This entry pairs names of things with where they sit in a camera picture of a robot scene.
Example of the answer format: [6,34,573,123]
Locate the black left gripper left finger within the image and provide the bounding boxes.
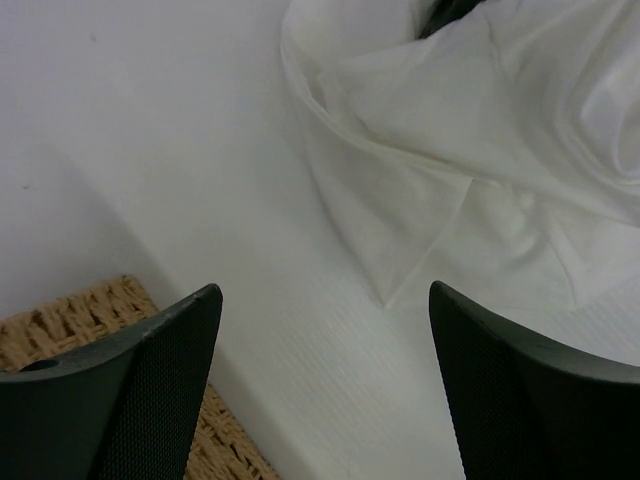
[1,284,223,479]

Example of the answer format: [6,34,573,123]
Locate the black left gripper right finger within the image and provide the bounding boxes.
[429,282,639,479]

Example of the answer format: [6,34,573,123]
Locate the white t shirt robot print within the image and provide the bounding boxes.
[280,1,639,311]

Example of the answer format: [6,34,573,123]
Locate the wicker basket cloth lining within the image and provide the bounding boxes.
[1,275,279,480]

